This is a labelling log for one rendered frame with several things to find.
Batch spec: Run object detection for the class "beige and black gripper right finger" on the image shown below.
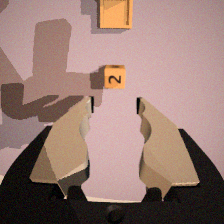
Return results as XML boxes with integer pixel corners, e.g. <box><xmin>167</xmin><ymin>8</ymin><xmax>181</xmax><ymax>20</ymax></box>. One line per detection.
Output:
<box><xmin>136</xmin><ymin>97</ymin><xmax>224</xmax><ymax>224</ymax></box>

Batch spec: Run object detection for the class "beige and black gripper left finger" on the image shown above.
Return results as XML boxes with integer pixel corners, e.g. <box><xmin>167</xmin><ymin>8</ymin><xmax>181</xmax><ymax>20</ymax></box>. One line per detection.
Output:
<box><xmin>0</xmin><ymin>96</ymin><xmax>94</xmax><ymax>224</ymax></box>

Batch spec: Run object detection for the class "orange wooden tray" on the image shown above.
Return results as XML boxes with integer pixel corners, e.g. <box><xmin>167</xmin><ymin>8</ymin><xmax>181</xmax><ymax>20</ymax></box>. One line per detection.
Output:
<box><xmin>100</xmin><ymin>0</ymin><xmax>133</xmax><ymax>29</ymax></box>

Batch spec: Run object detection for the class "orange cube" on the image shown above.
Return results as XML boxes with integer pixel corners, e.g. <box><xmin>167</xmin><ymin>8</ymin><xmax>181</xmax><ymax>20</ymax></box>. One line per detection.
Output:
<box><xmin>104</xmin><ymin>65</ymin><xmax>126</xmax><ymax>89</ymax></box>

